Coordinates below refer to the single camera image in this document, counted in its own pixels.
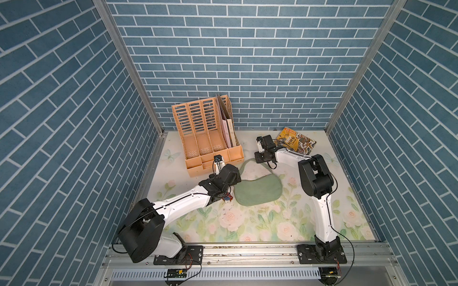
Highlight small doll keychain decoration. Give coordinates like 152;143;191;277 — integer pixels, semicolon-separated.
223;193;233;202

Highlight green fabric bag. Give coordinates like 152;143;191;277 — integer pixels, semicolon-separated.
234;158;283;207

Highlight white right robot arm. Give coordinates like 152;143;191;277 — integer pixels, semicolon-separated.
255;135;347;263

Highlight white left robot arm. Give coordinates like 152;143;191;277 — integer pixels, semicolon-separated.
115;164;242;263

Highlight colourful comic booklet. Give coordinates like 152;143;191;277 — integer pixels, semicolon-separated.
274;128;317;155

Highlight brown cardboard folder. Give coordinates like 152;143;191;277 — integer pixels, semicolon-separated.
216;95;238;148

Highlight pink folder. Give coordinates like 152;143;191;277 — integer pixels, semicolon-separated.
221;119;232;148

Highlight peach plastic file organizer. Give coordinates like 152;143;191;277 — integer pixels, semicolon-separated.
172;95;245;176

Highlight floral table mat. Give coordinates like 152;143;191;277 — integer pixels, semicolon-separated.
164;131;375;243

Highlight green circuit board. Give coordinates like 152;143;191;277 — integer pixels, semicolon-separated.
165;269;187;280

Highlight right circuit board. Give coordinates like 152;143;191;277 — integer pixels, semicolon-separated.
318;267;341;286

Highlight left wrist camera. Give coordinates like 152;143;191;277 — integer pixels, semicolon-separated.
212;154;225;175

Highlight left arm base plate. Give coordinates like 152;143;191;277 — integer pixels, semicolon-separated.
153;245;204;266

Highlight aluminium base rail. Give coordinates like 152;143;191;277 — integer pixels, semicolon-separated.
94;241;408;286

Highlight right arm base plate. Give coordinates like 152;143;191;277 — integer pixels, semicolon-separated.
297;244;348;265

